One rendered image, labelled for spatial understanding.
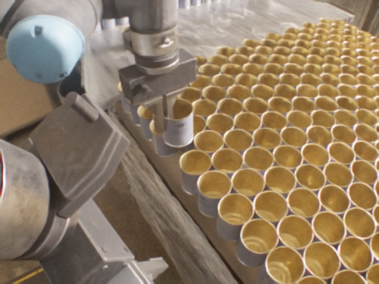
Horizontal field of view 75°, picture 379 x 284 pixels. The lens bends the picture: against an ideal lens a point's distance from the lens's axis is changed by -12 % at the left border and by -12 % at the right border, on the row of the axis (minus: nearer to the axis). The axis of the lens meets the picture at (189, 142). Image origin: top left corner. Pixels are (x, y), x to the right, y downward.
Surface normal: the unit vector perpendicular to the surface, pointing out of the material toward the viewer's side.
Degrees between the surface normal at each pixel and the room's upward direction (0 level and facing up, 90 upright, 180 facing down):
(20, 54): 90
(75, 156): 25
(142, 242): 0
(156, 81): 88
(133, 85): 88
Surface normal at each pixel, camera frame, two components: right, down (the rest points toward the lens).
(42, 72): 0.01, 0.75
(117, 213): 0.00, -0.66
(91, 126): -0.22, -0.34
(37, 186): 0.95, -0.30
